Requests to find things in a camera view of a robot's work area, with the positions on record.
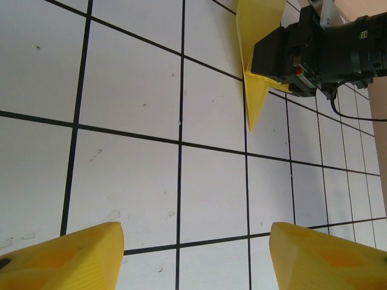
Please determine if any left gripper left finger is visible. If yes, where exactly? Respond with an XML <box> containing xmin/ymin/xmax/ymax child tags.
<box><xmin>0</xmin><ymin>221</ymin><xmax>125</xmax><ymax>290</ymax></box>

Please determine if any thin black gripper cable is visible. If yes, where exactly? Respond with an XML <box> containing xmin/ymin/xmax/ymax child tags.
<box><xmin>329</xmin><ymin>79</ymin><xmax>387</xmax><ymax>122</ymax></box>

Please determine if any yellow cloth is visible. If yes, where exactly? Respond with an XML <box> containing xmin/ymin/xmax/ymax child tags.
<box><xmin>235</xmin><ymin>0</ymin><xmax>287</xmax><ymax>133</ymax></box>

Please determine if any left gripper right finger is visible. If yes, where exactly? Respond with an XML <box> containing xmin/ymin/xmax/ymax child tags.
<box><xmin>268</xmin><ymin>222</ymin><xmax>387</xmax><ymax>290</ymax></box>

